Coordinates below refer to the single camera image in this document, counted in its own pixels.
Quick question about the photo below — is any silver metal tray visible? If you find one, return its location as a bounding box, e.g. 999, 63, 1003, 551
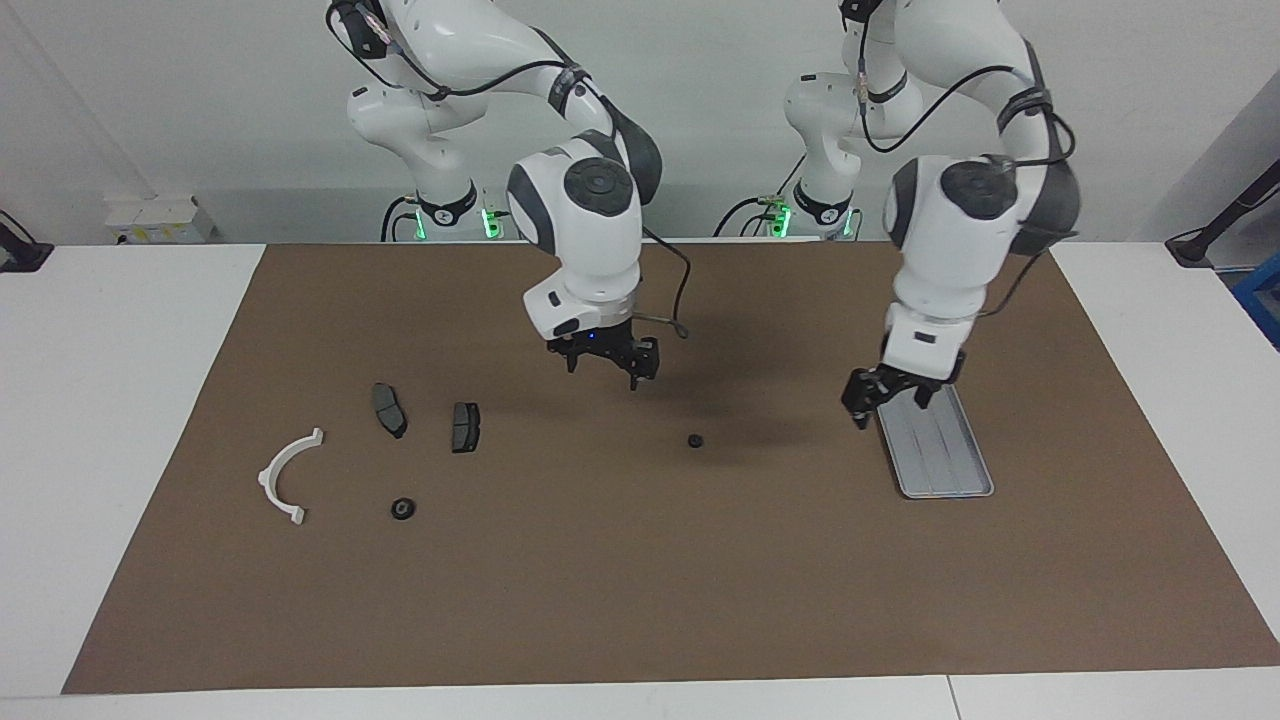
874, 383, 995, 500

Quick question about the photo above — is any brown table mat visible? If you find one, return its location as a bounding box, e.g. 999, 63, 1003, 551
62, 240, 1280, 696

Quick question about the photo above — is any elongated dark brake pad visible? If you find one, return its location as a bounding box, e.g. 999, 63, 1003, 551
371, 382, 409, 440

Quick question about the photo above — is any blue bin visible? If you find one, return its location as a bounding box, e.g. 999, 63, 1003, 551
1232, 250, 1280, 351

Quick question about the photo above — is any white cardboard box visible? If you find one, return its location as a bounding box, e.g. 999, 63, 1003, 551
105, 195, 216, 246

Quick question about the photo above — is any black table clamp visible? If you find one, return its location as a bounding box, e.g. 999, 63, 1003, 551
0, 210, 53, 273

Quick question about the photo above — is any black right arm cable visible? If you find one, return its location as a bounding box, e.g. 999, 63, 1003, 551
330, 0, 693, 339

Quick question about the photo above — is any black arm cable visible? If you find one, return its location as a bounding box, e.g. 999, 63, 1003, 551
840, 0, 1079, 321
330, 0, 693, 339

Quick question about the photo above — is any black left base cable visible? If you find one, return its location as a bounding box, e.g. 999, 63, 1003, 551
714, 150, 807, 239

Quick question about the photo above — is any black base cable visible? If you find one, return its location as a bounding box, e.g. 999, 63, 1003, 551
380, 193, 523, 243
714, 150, 807, 239

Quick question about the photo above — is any black right base cable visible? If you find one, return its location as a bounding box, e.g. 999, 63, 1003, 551
380, 193, 523, 243

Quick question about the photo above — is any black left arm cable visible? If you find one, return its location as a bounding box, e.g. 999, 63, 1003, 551
840, 0, 1079, 321

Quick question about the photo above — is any white curved plastic bracket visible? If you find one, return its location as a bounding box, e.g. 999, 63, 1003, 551
258, 427, 326, 527

